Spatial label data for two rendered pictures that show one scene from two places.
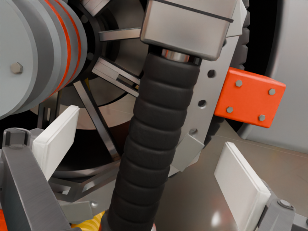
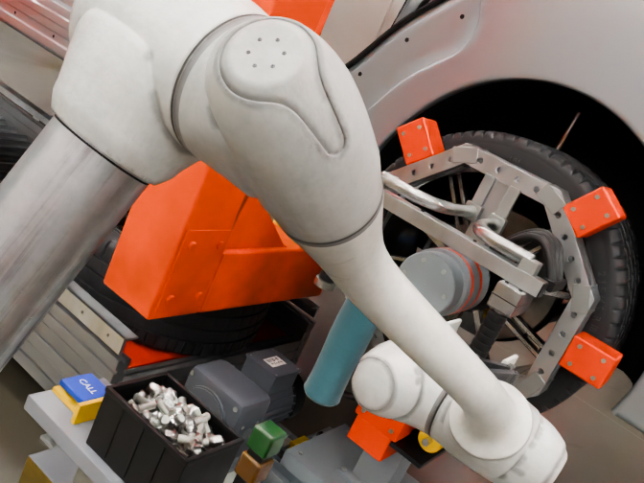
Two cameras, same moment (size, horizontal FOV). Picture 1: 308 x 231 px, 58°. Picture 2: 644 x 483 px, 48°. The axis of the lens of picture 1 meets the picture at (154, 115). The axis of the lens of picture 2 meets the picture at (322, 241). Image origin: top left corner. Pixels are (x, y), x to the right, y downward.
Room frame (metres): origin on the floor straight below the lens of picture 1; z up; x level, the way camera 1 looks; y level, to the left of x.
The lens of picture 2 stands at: (-1.04, -0.42, 1.23)
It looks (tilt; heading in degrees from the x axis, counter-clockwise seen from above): 16 degrees down; 34
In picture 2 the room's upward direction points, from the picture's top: 25 degrees clockwise
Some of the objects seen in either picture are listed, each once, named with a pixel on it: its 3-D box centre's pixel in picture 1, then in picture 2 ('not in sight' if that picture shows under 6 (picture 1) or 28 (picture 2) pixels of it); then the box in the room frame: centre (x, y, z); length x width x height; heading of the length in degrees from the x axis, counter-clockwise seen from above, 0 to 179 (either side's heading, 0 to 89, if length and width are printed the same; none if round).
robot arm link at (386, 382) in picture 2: not in sight; (405, 381); (-0.15, -0.05, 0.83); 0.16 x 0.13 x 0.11; 5
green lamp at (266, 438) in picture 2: not in sight; (266, 439); (-0.21, 0.08, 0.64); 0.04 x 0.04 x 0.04; 5
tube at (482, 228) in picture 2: not in sight; (519, 227); (0.29, 0.08, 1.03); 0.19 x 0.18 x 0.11; 5
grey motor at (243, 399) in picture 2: not in sight; (245, 419); (0.33, 0.49, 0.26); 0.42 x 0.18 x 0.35; 5
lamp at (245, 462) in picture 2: not in sight; (254, 465); (-0.21, 0.08, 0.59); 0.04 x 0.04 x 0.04; 5
